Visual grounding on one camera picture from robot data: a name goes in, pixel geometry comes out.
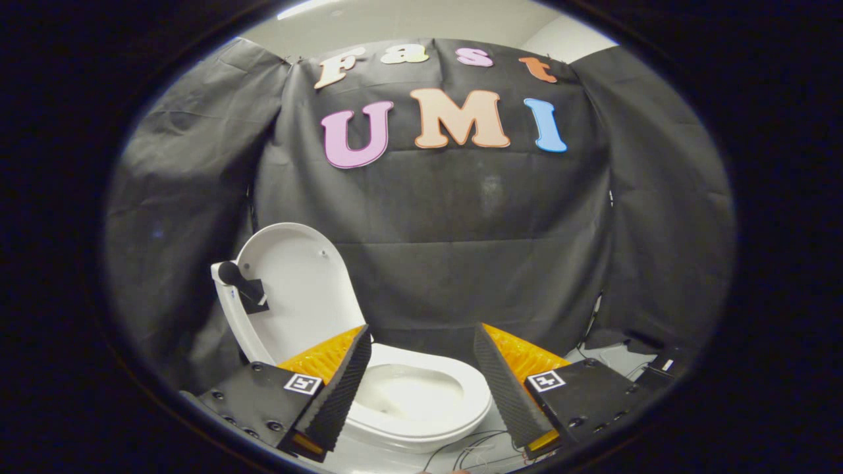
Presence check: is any white toilet seat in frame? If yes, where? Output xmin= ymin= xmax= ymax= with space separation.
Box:
xmin=339 ymin=344 xmax=493 ymax=443

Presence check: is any black box device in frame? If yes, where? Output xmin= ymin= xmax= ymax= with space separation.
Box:
xmin=632 ymin=342 xmax=695 ymax=390

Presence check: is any black backdrop cloth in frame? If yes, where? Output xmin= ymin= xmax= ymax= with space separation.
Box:
xmin=104 ymin=36 xmax=737 ymax=396

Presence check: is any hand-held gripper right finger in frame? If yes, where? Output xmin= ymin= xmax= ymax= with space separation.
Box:
xmin=472 ymin=323 xmax=659 ymax=461

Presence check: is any tangle of thin cables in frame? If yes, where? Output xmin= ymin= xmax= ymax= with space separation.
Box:
xmin=421 ymin=428 xmax=549 ymax=471

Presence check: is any black lid handle knob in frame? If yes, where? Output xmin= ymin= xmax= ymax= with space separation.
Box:
xmin=217 ymin=261 xmax=269 ymax=315

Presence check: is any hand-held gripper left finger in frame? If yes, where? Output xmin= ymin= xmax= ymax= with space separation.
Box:
xmin=179 ymin=324 xmax=373 ymax=463

